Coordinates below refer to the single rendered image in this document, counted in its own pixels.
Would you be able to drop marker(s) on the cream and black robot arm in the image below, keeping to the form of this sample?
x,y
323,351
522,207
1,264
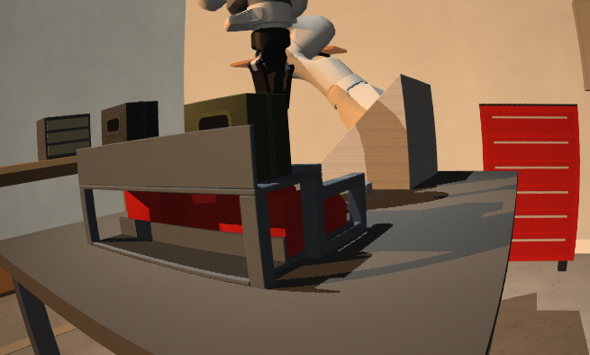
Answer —
x,y
347,92

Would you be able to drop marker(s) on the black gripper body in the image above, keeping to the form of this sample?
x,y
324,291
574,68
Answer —
x,y
270,41

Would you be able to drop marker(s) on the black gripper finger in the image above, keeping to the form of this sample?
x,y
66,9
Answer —
x,y
285,72
260,76

